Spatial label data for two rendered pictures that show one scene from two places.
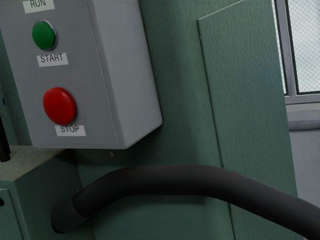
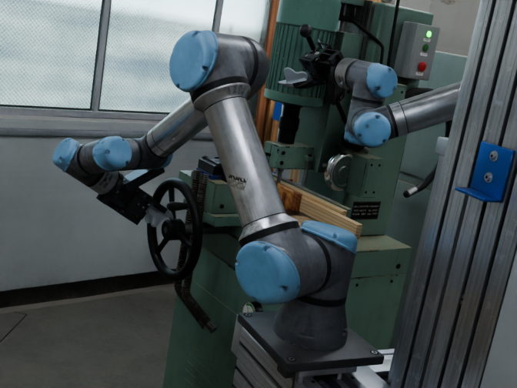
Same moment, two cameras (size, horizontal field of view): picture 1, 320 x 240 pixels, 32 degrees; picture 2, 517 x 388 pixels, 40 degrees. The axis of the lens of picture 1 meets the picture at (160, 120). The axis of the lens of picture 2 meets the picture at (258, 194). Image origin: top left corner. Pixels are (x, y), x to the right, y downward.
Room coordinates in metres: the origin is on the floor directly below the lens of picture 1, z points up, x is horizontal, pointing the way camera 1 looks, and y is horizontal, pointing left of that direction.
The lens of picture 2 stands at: (0.08, 2.26, 1.41)
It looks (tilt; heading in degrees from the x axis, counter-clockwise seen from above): 14 degrees down; 290
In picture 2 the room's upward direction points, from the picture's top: 10 degrees clockwise
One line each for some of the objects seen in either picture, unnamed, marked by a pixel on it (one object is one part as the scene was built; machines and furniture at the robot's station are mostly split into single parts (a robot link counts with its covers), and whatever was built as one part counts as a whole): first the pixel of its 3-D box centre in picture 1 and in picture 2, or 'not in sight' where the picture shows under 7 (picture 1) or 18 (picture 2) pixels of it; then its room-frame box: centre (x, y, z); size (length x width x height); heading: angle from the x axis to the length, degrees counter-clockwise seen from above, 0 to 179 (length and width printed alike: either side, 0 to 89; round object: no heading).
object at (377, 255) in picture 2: not in sight; (298, 241); (0.67, 0.14, 0.76); 0.57 x 0.45 x 0.09; 57
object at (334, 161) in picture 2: not in sight; (341, 171); (0.57, 0.20, 1.02); 0.12 x 0.03 x 0.12; 57
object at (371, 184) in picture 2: not in sight; (361, 174); (0.51, 0.18, 1.02); 0.09 x 0.07 x 0.12; 147
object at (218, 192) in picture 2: not in sight; (220, 192); (0.86, 0.40, 0.92); 0.15 x 0.13 x 0.09; 147
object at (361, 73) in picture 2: not in sight; (371, 80); (0.45, 0.57, 1.32); 0.11 x 0.08 x 0.09; 147
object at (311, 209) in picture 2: not in sight; (296, 201); (0.66, 0.30, 0.92); 0.54 x 0.02 x 0.04; 147
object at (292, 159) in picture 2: not in sight; (288, 158); (0.73, 0.23, 1.03); 0.14 x 0.07 x 0.09; 57
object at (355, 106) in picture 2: not in sight; (363, 122); (0.45, 0.59, 1.22); 0.11 x 0.08 x 0.11; 111
